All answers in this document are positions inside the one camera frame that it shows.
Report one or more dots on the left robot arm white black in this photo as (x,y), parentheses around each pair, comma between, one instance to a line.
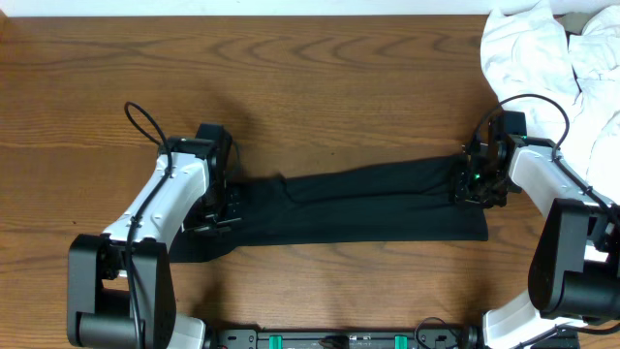
(120,292)

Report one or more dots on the white clothes pile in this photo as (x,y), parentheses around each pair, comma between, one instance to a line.
(567,85)

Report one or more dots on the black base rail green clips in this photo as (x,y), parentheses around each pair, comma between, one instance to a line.
(428,336)

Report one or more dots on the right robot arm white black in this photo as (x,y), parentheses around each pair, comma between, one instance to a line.
(573,279)

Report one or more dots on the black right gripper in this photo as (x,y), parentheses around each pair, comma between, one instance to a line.
(462,193)

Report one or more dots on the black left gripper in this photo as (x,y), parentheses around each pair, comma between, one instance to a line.
(225,208)

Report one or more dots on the black t-shirt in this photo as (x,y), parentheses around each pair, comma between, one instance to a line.
(407,201)

